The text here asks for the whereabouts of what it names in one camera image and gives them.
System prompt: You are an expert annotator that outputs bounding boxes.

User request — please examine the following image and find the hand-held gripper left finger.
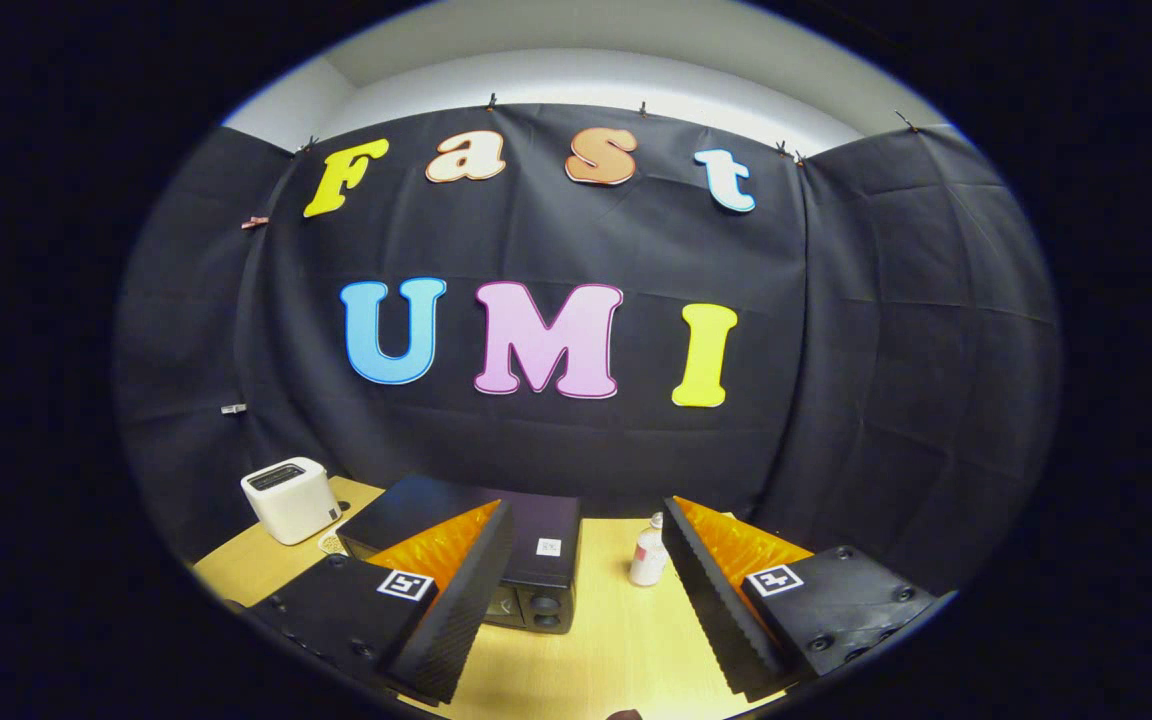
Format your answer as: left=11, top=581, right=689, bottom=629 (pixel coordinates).
left=251, top=500, right=514, bottom=704

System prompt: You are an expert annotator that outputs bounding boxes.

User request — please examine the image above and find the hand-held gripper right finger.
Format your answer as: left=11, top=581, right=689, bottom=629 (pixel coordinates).
left=662, top=497, right=940, bottom=698

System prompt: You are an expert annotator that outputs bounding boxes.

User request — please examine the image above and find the black toaster oven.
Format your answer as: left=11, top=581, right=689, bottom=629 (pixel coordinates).
left=336, top=475, right=582, bottom=635

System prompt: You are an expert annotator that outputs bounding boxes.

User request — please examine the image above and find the white bread toaster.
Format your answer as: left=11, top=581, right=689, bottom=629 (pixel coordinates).
left=241, top=457, right=342, bottom=546

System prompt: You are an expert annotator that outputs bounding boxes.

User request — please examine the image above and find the clear bottle with pink label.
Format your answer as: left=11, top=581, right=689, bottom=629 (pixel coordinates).
left=629, top=512, right=670, bottom=588

